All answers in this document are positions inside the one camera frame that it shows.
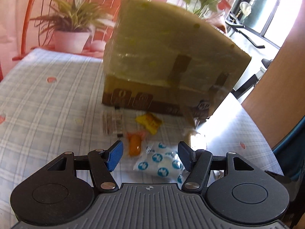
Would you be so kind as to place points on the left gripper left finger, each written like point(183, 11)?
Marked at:
point(102, 163)

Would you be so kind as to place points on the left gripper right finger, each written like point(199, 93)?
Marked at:
point(198, 164)

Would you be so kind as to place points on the white blue dotted candy packet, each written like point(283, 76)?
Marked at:
point(161, 161)

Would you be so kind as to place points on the small orange sausage packet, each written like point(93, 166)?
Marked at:
point(135, 140)

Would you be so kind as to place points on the clear striped snack packet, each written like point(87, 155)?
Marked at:
point(112, 123)

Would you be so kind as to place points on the small yellow snack packet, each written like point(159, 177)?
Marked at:
point(150, 122)

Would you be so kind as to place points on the plaid blue tablecloth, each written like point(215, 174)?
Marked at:
point(51, 104)

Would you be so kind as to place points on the teal curtain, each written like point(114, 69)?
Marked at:
point(290, 152)

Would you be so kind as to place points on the wooden door panel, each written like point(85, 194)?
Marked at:
point(276, 104)

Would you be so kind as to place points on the cardboard box with plastic liner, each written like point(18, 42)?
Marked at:
point(163, 59)

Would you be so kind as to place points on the black exercise bike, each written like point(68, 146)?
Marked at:
point(253, 46)

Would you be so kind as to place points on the white round lamp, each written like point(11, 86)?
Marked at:
point(245, 8)

